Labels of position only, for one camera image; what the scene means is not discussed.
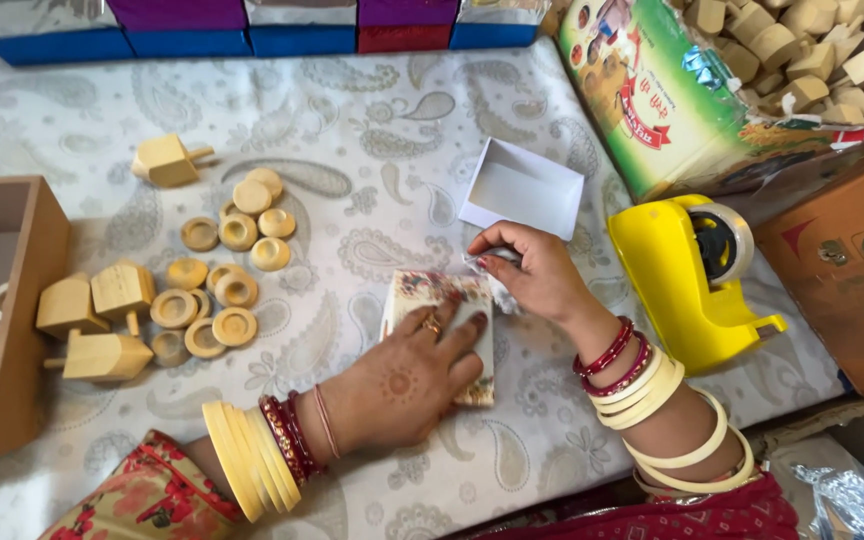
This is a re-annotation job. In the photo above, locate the green printed plastic bag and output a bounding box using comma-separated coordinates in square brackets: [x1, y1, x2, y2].
[555, 0, 864, 204]

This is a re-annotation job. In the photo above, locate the purple and red gift box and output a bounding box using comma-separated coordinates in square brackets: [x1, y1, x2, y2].
[357, 0, 460, 55]

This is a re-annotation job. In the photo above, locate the person's left hand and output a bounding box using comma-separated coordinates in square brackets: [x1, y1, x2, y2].
[315, 297, 489, 460]

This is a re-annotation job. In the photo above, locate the red patterned garment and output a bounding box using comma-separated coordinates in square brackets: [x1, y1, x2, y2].
[469, 472, 801, 540]

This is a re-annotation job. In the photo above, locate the stack of wide cream bangles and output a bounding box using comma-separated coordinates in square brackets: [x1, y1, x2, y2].
[201, 401, 303, 524]

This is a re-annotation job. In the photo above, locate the thin pink wrist band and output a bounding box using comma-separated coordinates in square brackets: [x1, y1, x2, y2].
[312, 384, 342, 460]

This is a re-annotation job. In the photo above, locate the floral printed gift box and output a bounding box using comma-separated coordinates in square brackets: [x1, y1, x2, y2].
[379, 270, 495, 408]

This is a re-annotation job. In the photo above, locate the silver crinkled plastic bag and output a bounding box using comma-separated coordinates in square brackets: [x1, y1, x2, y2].
[792, 463, 864, 540]

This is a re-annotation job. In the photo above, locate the set of red patterned bangles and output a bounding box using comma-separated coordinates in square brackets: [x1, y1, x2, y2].
[258, 391, 326, 486]

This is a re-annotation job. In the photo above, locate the clear tape roll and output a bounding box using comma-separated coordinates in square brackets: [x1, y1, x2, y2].
[690, 202, 756, 286]

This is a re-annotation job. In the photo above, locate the red glossy bangle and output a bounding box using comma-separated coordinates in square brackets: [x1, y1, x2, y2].
[573, 316, 636, 378]
[580, 341, 653, 398]

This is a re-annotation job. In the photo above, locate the clear plastic wrap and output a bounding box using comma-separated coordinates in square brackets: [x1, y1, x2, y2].
[464, 247, 525, 315]

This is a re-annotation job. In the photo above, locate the thin cream bangle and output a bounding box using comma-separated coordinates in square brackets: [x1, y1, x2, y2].
[621, 386, 730, 471]
[632, 423, 756, 496]

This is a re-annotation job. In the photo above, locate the heap of wooden tops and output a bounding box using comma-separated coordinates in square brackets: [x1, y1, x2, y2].
[683, 0, 864, 126]

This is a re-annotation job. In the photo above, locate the brown cardboard carton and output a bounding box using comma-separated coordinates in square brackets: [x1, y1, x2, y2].
[753, 123, 864, 398]

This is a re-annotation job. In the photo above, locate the set of cream wrist bangles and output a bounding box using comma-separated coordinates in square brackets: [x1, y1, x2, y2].
[589, 348, 687, 432]

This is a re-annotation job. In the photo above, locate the cream floral sleeve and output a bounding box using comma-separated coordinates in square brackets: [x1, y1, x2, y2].
[38, 429, 243, 540]

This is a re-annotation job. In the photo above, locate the purple and blue gift box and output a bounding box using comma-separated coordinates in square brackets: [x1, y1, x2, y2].
[105, 0, 253, 60]

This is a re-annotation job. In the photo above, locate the group of small wooden cups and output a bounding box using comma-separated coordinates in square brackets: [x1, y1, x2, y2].
[148, 166, 298, 369]

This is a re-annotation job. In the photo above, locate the wooden spinning top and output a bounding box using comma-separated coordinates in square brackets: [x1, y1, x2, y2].
[130, 133, 216, 189]
[34, 271, 112, 340]
[43, 330, 156, 384]
[90, 260, 157, 337]

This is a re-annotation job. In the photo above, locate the flat brown cardboard sheet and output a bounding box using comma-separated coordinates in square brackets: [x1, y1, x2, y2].
[747, 393, 864, 481]

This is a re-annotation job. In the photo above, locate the brown wooden tray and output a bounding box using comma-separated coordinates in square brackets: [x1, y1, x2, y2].
[0, 176, 72, 468]

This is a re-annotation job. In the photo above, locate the yellow tape dispenser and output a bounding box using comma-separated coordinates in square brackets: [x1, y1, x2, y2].
[608, 195, 789, 376]

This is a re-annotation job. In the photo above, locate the person's right hand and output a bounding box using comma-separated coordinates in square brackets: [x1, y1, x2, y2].
[466, 220, 619, 361]

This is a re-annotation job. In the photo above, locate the white open paper box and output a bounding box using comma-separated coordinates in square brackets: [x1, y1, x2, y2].
[458, 137, 585, 241]

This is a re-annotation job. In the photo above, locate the white paisley tablecloth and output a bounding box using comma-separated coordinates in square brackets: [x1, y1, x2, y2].
[0, 33, 850, 540]

